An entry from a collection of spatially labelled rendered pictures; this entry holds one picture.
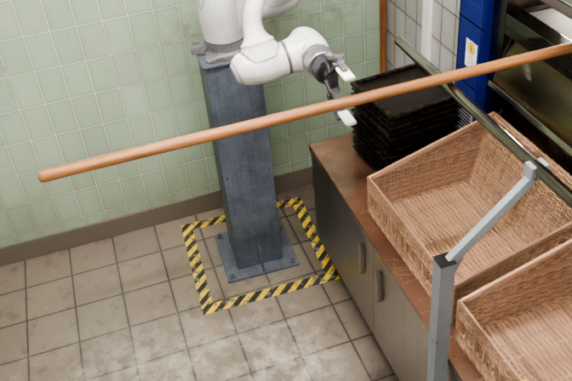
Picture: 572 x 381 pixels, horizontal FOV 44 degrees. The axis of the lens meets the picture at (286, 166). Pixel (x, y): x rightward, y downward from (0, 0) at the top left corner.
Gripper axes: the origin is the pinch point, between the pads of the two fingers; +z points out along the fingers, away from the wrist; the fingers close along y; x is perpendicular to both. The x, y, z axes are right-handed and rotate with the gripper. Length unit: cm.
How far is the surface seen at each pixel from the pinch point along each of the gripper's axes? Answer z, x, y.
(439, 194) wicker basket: -21, -40, 60
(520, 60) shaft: 1.7, -49.2, -1.0
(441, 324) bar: 43, -7, 44
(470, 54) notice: -44, -61, 21
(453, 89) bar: 3.9, -28.0, 1.7
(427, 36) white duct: -77, -62, 29
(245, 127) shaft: 1.9, 28.7, -0.5
